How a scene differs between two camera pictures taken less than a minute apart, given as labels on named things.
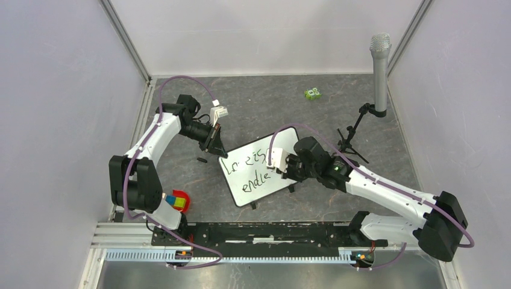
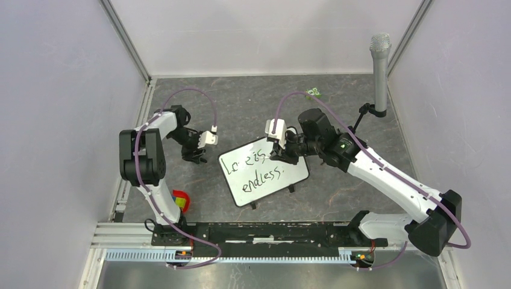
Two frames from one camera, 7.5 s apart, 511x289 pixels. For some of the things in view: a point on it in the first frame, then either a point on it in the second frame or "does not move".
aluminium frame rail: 119,235 does not move
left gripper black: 213,142 → 189,155
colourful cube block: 176,201 does not move
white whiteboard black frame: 245,172 does not move
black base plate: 263,239 does not move
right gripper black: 288,173 → 284,155
